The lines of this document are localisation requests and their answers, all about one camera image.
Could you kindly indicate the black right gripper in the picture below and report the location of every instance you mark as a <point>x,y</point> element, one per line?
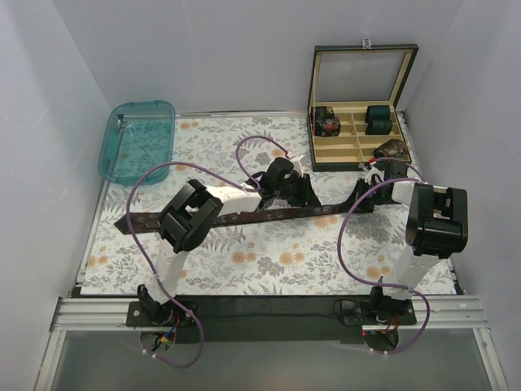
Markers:
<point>364,194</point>

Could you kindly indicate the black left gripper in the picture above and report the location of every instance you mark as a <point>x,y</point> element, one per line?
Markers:
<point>304,194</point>

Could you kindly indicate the brown blue floral tie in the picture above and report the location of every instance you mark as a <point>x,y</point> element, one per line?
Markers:
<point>244,216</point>

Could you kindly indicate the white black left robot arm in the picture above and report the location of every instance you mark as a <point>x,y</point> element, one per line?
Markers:
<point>189,216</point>

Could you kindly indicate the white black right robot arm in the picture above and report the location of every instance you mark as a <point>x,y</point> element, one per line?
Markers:
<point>436,228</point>

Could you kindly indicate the floral patterned table mat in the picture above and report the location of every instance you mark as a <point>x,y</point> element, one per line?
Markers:
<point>309,256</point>

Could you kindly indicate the brown patterned rolled tie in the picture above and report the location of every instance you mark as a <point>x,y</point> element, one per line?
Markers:
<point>394,148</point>

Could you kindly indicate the dark green rolled tie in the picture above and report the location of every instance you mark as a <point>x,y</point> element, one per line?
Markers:
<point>377,112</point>
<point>379,127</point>

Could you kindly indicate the dark green tie box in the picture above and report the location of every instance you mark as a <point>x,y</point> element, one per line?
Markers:
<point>349,79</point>

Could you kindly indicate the dark floral rolled tie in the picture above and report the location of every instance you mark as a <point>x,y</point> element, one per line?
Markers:
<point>327,127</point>
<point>323,112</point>

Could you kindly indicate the teal transparent plastic tray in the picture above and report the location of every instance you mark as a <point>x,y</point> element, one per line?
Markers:
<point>138,137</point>

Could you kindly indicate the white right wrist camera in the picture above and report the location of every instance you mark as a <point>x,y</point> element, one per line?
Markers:
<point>373,175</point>

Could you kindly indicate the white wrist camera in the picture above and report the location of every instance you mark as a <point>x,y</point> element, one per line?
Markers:
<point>373,175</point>
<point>297,164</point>

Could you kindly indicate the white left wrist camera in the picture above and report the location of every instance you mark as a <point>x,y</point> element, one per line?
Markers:
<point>297,164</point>

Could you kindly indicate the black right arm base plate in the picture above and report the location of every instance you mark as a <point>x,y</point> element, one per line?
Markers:
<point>358,313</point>

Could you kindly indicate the aluminium frame rail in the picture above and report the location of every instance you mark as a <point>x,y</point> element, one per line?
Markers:
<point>264,318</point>

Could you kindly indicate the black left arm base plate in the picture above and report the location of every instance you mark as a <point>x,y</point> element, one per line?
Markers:
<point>139,316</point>

